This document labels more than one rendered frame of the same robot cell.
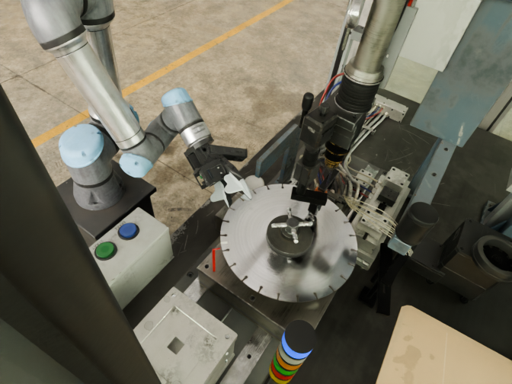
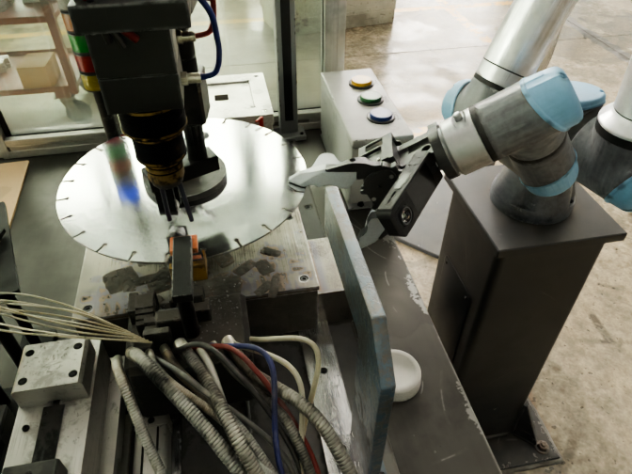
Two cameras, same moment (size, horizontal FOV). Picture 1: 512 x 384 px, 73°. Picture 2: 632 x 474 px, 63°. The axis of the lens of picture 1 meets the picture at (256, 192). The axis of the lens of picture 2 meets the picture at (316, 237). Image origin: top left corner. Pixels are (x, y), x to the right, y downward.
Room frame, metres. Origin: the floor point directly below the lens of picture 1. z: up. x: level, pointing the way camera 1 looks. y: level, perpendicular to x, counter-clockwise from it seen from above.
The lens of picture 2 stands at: (1.03, -0.32, 1.36)
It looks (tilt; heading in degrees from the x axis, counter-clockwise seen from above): 42 degrees down; 141
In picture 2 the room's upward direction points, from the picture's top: straight up
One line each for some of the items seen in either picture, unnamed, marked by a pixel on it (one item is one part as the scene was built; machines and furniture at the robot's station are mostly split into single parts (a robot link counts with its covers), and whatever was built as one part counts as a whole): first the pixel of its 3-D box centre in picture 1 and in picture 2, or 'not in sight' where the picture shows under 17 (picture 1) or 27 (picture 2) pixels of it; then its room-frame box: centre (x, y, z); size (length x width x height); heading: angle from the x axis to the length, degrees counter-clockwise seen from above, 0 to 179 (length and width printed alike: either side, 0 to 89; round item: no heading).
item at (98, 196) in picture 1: (96, 181); (537, 178); (0.68, 0.50, 0.80); 0.15 x 0.15 x 0.10
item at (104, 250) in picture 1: (105, 251); (370, 100); (0.39, 0.33, 0.90); 0.04 x 0.04 x 0.02
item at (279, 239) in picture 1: (289, 232); (183, 169); (0.47, -0.09, 0.96); 0.11 x 0.11 x 0.03
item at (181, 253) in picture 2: (324, 188); (187, 282); (0.64, -0.19, 0.95); 0.10 x 0.03 x 0.07; 152
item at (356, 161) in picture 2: (230, 172); (358, 174); (0.63, 0.07, 0.97); 0.09 x 0.02 x 0.05; 46
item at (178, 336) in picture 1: (178, 355); (226, 131); (0.21, 0.12, 0.82); 0.18 x 0.18 x 0.15; 62
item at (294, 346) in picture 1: (299, 339); not in sight; (0.17, -0.09, 1.14); 0.05 x 0.04 x 0.03; 62
